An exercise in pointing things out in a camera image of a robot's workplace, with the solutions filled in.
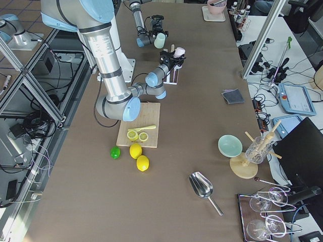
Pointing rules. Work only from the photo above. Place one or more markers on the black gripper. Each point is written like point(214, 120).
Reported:
point(155, 34)
point(168, 61)

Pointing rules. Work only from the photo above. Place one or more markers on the pink cup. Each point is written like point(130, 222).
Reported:
point(179, 52)

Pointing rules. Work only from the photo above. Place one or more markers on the mint green cup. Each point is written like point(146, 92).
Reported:
point(159, 40)

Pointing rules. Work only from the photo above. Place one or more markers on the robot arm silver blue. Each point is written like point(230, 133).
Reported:
point(143, 38)
point(95, 21)

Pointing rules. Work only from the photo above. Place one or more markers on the cream plastic tray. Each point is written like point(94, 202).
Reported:
point(213, 14)

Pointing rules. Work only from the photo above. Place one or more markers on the wooden cutting board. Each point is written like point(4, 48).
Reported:
point(149, 115)

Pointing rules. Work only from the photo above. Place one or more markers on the pink bowl of ice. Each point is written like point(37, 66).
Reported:
point(217, 6)

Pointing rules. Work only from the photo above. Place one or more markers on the yellow plastic knife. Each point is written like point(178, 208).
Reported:
point(142, 128)

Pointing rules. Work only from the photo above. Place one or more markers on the grey folded cloth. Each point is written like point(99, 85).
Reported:
point(232, 96)

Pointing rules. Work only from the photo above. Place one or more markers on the small bottle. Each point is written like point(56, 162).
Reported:
point(240, 16)
point(247, 10)
point(234, 8)

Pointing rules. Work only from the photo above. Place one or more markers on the lemon slice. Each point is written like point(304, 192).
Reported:
point(143, 136)
point(132, 135)

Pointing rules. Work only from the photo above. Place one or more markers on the whole yellow lemon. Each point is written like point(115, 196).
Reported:
point(135, 150)
point(142, 163)

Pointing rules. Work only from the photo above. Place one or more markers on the green lime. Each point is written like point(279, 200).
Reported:
point(115, 152)

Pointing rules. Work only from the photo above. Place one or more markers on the mint green bowl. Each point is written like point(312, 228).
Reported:
point(230, 146)

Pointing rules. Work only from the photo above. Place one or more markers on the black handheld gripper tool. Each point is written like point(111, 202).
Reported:
point(281, 74)

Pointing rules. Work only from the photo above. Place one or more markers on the metal reacher stick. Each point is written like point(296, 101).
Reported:
point(288, 46)

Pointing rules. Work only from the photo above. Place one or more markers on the clear glass on stand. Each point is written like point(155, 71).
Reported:
point(256, 154)

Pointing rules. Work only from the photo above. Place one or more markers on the wooden mug tree stand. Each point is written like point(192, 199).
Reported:
point(245, 169)

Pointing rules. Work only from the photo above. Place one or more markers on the blue teach pendant tablet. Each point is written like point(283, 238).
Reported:
point(295, 99)

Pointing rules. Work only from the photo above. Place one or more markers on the metal scoop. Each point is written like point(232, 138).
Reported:
point(203, 188)

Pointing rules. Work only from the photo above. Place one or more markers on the black laptop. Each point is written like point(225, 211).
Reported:
point(301, 152)

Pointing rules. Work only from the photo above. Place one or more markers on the wine glass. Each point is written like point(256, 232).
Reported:
point(263, 201)
point(272, 227)

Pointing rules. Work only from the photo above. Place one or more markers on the black glass tray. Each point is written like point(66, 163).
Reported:
point(261, 215)

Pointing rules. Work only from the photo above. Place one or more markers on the white wire cup rack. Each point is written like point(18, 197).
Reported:
point(172, 77)

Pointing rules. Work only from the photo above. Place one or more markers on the aluminium frame post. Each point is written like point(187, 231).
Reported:
point(267, 26)

